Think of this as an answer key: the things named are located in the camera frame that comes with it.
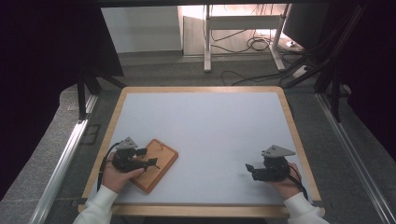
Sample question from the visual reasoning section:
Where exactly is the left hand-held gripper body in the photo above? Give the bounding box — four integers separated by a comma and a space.
111, 136, 148, 174

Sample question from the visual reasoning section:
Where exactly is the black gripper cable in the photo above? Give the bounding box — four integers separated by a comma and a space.
288, 164, 309, 201
96, 142, 120, 191

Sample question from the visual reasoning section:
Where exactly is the black metal stand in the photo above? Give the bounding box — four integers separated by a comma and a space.
77, 66, 127, 120
283, 3, 368, 123

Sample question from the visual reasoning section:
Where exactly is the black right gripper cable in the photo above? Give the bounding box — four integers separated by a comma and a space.
288, 164, 309, 201

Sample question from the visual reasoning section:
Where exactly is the white desk frame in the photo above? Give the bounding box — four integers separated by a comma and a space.
204, 3, 292, 73

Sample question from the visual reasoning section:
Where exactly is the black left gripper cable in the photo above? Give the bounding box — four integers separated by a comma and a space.
96, 142, 120, 191

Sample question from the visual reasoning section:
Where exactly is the white table with wooden rim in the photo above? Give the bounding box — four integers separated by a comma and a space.
78, 86, 326, 218

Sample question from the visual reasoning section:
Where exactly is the dark curtain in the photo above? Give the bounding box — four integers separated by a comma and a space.
326, 0, 396, 162
0, 0, 124, 200

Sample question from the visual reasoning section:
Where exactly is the person's right hand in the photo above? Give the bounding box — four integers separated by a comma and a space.
267, 162, 303, 200

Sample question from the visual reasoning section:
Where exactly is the long black floor cable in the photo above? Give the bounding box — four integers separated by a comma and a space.
220, 69, 293, 87

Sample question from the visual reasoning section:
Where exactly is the white power strip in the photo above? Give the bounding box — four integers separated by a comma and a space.
292, 64, 311, 78

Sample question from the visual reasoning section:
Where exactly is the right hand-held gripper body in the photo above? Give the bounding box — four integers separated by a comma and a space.
251, 144, 296, 183

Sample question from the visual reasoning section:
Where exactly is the wooden photo frame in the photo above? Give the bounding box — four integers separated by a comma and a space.
129, 138, 179, 194

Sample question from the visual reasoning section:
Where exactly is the white panel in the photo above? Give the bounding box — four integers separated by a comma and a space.
101, 6, 183, 54

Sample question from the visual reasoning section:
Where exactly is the dark monitor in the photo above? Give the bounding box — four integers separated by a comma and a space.
282, 3, 331, 50

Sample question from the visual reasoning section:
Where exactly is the dark floor hatch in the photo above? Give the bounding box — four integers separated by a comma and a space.
81, 124, 101, 146

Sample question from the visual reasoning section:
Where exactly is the person's left hand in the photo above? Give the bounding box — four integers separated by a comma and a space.
102, 160, 146, 194

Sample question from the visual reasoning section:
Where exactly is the aluminium rail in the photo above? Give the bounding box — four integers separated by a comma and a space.
316, 92, 396, 224
29, 94, 99, 224

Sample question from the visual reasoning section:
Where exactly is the black floor cable bundle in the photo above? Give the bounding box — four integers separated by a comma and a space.
211, 29, 300, 54

